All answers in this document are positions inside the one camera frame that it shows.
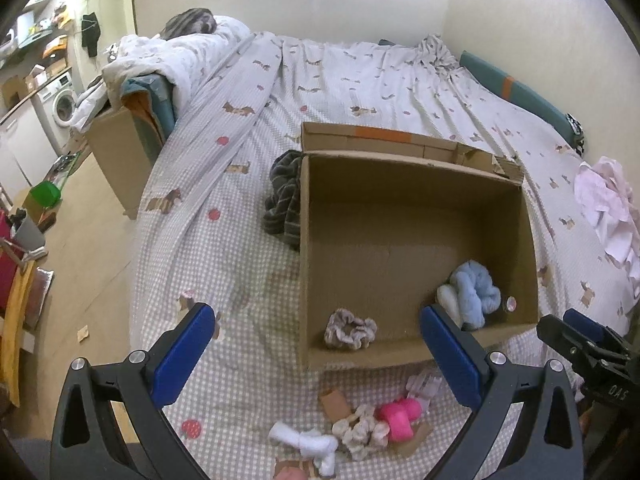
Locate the white socks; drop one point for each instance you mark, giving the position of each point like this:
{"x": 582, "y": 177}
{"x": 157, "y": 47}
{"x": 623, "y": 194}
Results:
{"x": 305, "y": 445}

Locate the yellow wooden frame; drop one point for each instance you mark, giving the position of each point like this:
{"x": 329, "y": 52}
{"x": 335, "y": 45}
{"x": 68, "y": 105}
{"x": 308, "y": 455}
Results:
{"x": 17, "y": 320}

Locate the teal orange blanket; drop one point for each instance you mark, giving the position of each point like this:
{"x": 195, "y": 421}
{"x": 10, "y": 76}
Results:
{"x": 150, "y": 105}

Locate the white microwave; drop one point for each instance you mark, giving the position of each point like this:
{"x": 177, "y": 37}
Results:
{"x": 7, "y": 42}

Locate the small round cap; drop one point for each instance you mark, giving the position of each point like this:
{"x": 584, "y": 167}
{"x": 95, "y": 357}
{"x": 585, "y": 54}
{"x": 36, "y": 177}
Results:
{"x": 511, "y": 304}

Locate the pale pink clothes pile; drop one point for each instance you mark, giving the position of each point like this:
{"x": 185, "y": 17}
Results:
{"x": 607, "y": 200}

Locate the black white patterned item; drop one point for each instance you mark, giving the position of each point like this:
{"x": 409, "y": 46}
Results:
{"x": 576, "y": 127}

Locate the black hanging garment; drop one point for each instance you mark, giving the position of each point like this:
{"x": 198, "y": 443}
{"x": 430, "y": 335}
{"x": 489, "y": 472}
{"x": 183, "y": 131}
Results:
{"x": 91, "y": 32}

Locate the silver foil mat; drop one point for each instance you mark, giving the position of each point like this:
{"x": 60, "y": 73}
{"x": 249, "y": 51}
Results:
{"x": 40, "y": 295}

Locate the white washing machine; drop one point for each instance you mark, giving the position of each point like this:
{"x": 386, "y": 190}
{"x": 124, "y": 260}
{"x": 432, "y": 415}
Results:
{"x": 57, "y": 102}

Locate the white fluffy scrunchie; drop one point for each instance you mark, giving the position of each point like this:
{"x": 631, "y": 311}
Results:
{"x": 447, "y": 300}

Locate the light blue scrunchie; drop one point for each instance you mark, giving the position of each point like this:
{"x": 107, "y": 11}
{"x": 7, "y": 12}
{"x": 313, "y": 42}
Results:
{"x": 475, "y": 292}

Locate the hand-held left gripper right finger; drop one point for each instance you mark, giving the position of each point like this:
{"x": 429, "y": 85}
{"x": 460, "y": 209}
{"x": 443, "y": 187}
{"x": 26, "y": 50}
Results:
{"x": 452, "y": 360}

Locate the red bag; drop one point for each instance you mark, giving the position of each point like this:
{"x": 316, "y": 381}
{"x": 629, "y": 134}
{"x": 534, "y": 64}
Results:
{"x": 7, "y": 265}

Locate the beige striped scrunchie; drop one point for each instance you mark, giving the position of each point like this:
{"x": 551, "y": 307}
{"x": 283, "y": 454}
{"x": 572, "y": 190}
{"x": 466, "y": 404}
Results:
{"x": 350, "y": 332}

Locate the white kitchen cabinet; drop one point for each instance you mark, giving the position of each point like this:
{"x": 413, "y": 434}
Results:
{"x": 20, "y": 145}

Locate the person's left hand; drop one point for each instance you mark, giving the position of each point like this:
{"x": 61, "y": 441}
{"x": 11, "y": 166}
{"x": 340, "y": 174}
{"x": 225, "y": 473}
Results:
{"x": 292, "y": 475}

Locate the bright pink soft ball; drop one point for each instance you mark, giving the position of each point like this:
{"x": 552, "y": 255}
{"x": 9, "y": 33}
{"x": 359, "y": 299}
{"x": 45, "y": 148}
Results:
{"x": 397, "y": 417}

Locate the large cardboard panel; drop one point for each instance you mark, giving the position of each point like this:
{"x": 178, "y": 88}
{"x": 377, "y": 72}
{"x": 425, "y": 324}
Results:
{"x": 120, "y": 155}

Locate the beige floral scrunchie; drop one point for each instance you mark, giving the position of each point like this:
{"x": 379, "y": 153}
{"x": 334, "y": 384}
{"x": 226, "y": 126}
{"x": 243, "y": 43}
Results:
{"x": 360, "y": 430}

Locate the person's grey clothing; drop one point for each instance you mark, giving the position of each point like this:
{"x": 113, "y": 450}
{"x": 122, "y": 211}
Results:
{"x": 30, "y": 460}

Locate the metal floor rack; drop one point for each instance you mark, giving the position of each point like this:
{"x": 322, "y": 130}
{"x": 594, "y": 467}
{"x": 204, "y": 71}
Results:
{"x": 64, "y": 162}

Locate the green plastic bucket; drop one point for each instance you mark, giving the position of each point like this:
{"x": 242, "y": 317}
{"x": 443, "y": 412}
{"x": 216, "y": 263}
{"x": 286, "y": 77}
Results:
{"x": 44, "y": 195}

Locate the brown cardboard piece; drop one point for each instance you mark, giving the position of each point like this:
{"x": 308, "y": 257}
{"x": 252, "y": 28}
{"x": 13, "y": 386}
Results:
{"x": 334, "y": 404}
{"x": 417, "y": 439}
{"x": 302, "y": 464}

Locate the grey plastic bin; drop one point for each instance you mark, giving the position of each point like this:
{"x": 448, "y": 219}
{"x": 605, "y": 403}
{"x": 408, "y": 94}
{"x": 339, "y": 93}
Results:
{"x": 27, "y": 232}

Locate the small cardboard floor box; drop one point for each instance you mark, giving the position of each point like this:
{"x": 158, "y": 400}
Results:
{"x": 42, "y": 215}

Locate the cluttered wall shelf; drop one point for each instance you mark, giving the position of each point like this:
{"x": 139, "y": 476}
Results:
{"x": 35, "y": 30}

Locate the dark striped cloth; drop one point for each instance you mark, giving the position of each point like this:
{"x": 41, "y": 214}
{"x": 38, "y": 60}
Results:
{"x": 285, "y": 195}

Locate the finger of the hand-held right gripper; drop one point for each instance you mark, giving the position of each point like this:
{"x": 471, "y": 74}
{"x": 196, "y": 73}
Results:
{"x": 587, "y": 324}
{"x": 560, "y": 335}

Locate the cardboard box on counter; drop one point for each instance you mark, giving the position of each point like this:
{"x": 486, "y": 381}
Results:
{"x": 14, "y": 91}
{"x": 37, "y": 76}
{"x": 57, "y": 65}

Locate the grey striped blanket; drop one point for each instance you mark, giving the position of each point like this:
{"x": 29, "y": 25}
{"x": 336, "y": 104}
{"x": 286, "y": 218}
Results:
{"x": 192, "y": 22}

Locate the paper scrap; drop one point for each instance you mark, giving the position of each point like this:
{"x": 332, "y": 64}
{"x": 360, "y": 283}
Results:
{"x": 82, "y": 332}

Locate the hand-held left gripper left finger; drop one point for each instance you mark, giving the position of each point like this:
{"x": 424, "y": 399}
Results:
{"x": 182, "y": 355}

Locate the white printed duvet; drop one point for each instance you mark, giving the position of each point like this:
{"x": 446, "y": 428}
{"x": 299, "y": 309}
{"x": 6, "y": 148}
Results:
{"x": 165, "y": 55}

